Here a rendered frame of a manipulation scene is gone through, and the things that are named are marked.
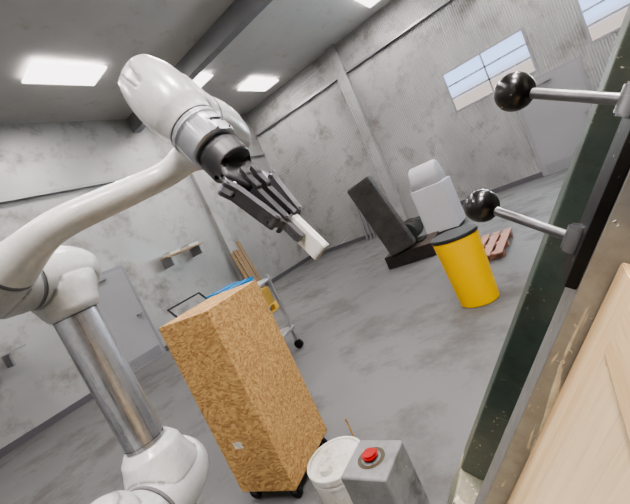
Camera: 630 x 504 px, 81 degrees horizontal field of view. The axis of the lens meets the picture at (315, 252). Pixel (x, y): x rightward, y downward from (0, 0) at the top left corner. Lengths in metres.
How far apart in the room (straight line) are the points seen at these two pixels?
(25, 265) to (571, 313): 0.86
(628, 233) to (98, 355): 1.01
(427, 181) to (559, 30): 4.46
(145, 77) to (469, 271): 3.45
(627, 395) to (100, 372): 0.99
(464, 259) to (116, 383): 3.23
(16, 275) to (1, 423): 7.47
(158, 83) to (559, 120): 10.02
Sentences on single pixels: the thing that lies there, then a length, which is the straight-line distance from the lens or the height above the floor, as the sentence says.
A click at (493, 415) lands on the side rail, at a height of 1.03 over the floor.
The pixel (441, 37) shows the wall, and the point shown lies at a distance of 10.89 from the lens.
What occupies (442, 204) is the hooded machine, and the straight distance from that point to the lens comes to 7.80.
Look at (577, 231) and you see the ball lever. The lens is 0.41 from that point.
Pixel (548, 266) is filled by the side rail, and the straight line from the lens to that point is 0.66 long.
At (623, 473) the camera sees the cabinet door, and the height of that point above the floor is 1.29.
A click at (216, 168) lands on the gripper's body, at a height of 1.62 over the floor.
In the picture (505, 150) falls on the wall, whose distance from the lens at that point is 10.54.
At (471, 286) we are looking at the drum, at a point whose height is 0.22.
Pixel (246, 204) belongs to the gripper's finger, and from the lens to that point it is 0.56.
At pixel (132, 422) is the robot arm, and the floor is 1.22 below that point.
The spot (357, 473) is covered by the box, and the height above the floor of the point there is 0.93.
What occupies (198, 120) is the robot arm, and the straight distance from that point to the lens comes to 0.62.
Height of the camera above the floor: 1.50
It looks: 6 degrees down
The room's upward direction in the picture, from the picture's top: 24 degrees counter-clockwise
